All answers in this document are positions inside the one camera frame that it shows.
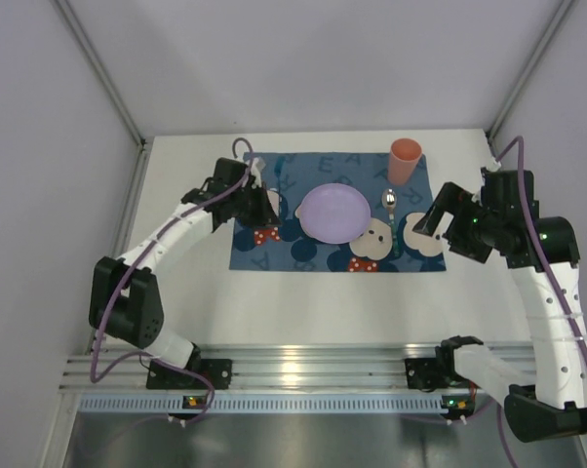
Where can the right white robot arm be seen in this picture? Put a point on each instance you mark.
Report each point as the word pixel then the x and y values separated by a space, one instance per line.
pixel 542 257

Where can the purple plastic plate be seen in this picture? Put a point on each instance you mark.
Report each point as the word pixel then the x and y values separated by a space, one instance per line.
pixel 334 213

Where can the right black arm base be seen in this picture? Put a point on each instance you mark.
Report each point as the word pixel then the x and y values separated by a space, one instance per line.
pixel 429 375

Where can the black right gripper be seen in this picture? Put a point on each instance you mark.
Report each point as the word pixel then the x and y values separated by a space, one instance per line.
pixel 458 226

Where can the right aluminium frame post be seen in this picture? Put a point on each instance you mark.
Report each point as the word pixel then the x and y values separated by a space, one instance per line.
pixel 536 54

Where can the aluminium frame post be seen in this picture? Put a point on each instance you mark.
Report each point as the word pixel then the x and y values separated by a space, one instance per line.
pixel 86 46
pixel 536 54

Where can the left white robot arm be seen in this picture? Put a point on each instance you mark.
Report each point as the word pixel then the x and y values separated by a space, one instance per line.
pixel 125 300

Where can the blue bear print placemat cloth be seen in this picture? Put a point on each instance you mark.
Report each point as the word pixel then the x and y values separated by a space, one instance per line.
pixel 288 249

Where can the aluminium rail frame front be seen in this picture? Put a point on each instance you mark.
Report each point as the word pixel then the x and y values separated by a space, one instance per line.
pixel 268 369

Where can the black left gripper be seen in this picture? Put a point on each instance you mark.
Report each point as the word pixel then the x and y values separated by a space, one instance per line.
pixel 253 205

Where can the orange plastic cup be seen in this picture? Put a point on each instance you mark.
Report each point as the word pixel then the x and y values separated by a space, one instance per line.
pixel 403 158

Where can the left aluminium frame post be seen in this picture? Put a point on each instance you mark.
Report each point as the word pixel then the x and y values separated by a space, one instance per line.
pixel 86 46

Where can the silver spoon green handle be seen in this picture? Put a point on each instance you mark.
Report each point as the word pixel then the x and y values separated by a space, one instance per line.
pixel 389 203

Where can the perforated cable duct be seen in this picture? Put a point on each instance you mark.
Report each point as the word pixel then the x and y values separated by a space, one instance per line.
pixel 279 403

